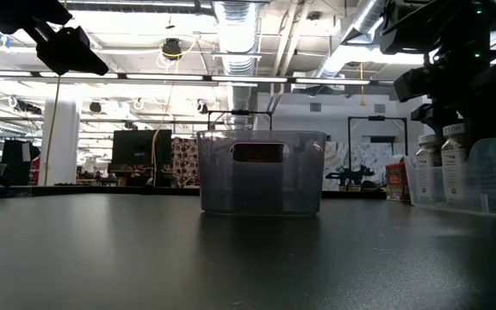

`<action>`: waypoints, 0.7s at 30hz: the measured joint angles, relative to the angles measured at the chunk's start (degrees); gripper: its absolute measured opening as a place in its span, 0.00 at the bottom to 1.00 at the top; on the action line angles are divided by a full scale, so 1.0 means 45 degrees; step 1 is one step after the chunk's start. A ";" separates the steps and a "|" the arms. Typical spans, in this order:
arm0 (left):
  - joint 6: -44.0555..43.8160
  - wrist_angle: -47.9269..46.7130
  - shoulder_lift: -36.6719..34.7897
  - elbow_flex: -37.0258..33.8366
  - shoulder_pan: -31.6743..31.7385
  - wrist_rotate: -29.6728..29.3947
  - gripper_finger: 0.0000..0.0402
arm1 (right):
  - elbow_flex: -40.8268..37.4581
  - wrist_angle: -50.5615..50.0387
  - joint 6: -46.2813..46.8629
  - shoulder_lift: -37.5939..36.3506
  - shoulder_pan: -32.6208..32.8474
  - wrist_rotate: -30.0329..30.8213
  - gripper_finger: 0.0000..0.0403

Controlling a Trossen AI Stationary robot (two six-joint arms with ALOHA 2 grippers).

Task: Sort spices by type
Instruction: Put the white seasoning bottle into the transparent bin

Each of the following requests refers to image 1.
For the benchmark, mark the black monitor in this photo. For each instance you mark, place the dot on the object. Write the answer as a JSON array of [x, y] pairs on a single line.
[[136, 148]]

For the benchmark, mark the white room pillar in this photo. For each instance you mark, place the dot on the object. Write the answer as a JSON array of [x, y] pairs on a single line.
[[65, 146]]

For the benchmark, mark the round black ceiling lamp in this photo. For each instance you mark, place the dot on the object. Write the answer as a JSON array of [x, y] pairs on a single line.
[[171, 48]]

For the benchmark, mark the black aluminium table frame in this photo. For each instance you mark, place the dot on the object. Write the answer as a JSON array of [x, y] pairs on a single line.
[[144, 190]]

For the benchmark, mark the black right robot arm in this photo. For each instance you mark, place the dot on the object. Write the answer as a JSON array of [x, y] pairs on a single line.
[[424, 26]]

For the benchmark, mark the silver ceiling duct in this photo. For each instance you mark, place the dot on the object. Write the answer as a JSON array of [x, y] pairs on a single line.
[[360, 26], [237, 39]]

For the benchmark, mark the black metal frame stand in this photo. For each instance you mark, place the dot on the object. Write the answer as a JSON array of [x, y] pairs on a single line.
[[377, 117]]

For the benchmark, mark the red-lidded smoked paprika tin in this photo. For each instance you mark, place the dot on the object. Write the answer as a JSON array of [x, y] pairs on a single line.
[[258, 153]]

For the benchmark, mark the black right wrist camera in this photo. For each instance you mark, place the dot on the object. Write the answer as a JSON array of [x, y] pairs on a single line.
[[411, 84]]

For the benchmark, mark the long ceiling light strip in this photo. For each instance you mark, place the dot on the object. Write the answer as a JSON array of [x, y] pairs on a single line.
[[166, 77]]

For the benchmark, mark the dotted patterned panel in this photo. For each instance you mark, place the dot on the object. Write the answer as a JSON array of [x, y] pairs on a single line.
[[185, 163]]

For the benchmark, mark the white patterned board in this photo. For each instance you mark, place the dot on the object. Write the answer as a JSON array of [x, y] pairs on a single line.
[[373, 155]]

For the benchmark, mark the red block at top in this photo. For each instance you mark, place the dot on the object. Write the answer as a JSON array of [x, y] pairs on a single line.
[[396, 183]]

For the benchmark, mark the black equipment cabinet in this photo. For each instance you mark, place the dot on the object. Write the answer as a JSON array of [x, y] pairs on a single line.
[[13, 163]]

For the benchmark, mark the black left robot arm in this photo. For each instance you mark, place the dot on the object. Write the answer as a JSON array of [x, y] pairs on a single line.
[[11, 13]]

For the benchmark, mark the clear plastic bin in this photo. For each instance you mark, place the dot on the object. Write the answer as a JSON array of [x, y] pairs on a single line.
[[489, 194], [213, 194]]

